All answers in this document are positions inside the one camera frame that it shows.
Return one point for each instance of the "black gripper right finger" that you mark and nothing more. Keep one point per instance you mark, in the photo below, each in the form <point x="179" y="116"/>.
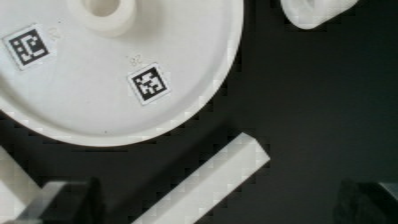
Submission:
<point x="367" y="204"/>

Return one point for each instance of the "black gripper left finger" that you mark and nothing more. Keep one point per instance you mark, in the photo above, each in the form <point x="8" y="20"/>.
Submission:
<point x="68" y="204"/>

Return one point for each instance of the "white round table top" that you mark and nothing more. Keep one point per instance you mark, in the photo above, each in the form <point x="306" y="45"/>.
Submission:
<point x="113" y="65"/>

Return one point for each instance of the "white cylindrical table leg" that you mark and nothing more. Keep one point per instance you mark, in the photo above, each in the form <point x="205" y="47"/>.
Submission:
<point x="312" y="12"/>

